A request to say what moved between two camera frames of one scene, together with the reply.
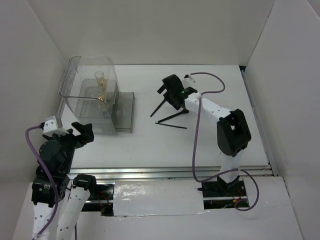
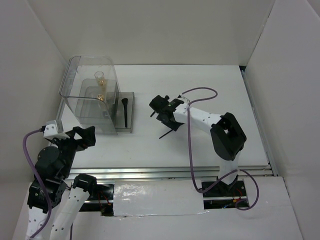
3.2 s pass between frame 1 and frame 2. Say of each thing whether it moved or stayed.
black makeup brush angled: moved
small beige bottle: stayed
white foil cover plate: stayed
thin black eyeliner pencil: moved
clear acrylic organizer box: stayed
